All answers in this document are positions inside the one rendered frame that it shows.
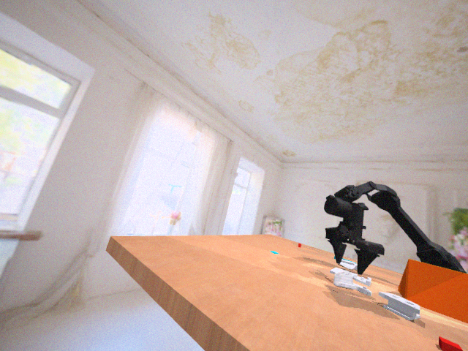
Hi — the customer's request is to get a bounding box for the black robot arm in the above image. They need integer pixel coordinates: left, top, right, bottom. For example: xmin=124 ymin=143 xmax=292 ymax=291
xmin=324 ymin=181 xmax=467 ymax=273

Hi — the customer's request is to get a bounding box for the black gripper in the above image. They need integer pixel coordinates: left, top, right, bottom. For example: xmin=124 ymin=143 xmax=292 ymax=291
xmin=325 ymin=219 xmax=385 ymax=275

